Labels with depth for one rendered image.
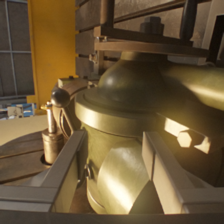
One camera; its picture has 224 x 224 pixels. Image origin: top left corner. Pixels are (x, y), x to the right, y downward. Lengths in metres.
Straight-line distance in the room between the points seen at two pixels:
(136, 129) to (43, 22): 2.50
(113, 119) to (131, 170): 0.06
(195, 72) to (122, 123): 0.11
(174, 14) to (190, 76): 0.33
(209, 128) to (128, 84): 0.11
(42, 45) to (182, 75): 2.46
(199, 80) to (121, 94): 0.10
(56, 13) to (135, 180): 2.60
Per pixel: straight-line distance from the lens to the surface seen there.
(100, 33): 0.24
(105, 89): 0.25
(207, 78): 0.20
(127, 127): 0.20
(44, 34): 2.62
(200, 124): 0.20
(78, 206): 0.52
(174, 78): 0.23
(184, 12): 0.36
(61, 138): 0.62
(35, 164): 0.67
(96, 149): 0.27
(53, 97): 0.25
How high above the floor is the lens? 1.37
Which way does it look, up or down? 28 degrees down
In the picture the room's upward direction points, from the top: 98 degrees counter-clockwise
